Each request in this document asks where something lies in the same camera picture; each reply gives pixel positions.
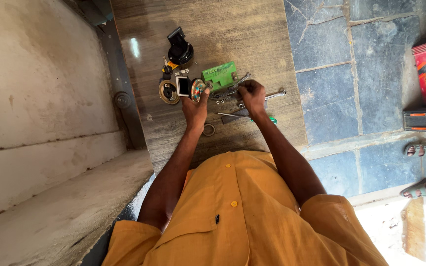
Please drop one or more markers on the small metal bracket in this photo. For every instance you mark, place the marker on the small metal bracket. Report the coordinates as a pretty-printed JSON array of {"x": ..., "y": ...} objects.
[{"x": 181, "y": 71}]

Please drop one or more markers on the gold round horn with black centre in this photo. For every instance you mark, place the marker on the gold round horn with black centre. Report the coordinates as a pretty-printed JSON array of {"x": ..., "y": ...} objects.
[{"x": 168, "y": 92}]

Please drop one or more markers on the person's right fingers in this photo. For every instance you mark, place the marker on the person's right fingers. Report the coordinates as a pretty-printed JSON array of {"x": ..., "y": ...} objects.
[{"x": 248, "y": 87}]

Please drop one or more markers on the person's right hand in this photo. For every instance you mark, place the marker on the person's right hand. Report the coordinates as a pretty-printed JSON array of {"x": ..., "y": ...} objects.
[{"x": 254, "y": 99}]

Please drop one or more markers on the round metal knob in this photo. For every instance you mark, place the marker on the round metal knob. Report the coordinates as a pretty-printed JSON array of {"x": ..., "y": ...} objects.
[{"x": 122, "y": 99}]

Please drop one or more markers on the round multicoloured horn disc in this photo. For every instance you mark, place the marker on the round multicoloured horn disc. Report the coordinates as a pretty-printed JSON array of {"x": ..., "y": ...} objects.
[{"x": 197, "y": 88}]

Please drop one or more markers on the orange shirt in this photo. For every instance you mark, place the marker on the orange shirt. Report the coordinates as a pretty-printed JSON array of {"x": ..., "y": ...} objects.
[{"x": 250, "y": 221}]

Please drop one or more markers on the bunch of small metal tools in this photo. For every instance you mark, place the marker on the bunch of small metal tools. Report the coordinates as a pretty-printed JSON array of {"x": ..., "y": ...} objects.
[{"x": 223, "y": 95}]

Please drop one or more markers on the black snail horn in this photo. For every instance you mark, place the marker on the black snail horn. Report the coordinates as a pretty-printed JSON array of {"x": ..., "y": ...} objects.
[{"x": 179, "y": 48}]

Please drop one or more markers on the black and orange battery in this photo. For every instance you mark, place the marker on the black and orange battery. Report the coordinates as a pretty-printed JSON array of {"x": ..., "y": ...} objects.
[{"x": 423, "y": 120}]

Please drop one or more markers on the dark flat metal piece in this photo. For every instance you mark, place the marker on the dark flat metal piece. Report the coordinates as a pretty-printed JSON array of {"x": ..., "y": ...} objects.
[{"x": 235, "y": 117}]

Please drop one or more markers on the wooden plank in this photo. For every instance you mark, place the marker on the wooden plank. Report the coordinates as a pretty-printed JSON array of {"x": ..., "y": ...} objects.
[{"x": 414, "y": 229}]

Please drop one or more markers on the black and yellow connector bunch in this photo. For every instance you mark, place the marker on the black and yellow connector bunch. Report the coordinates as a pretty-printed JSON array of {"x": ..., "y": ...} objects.
[{"x": 168, "y": 68}]

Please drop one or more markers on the person's left hand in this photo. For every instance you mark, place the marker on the person's left hand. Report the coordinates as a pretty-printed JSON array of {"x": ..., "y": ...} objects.
[{"x": 195, "y": 112}]

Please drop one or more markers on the green battery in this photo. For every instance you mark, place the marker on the green battery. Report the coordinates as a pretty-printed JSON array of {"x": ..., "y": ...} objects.
[{"x": 219, "y": 75}]

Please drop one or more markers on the white and black relay box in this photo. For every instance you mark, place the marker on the white and black relay box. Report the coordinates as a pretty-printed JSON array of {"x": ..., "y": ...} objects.
[{"x": 183, "y": 86}]

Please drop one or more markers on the silver open-end wrench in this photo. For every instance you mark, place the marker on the silver open-end wrench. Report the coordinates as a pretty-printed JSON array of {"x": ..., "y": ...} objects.
[{"x": 243, "y": 78}]

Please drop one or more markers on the grey metal table frame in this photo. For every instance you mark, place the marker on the grey metal table frame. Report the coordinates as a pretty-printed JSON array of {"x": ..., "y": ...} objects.
[{"x": 118, "y": 74}]

